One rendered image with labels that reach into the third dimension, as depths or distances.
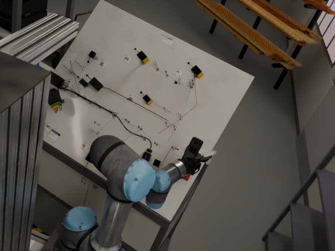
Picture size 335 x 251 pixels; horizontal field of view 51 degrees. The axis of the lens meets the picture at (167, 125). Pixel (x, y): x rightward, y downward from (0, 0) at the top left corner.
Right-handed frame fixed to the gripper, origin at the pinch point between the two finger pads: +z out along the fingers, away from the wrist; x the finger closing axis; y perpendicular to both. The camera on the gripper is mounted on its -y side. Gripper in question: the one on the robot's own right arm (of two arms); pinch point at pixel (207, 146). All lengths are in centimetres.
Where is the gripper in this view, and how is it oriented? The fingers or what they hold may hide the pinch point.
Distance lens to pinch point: 158.6
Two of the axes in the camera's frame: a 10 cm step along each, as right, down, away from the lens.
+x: 7.6, 4.6, -4.6
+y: -1.9, 8.3, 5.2
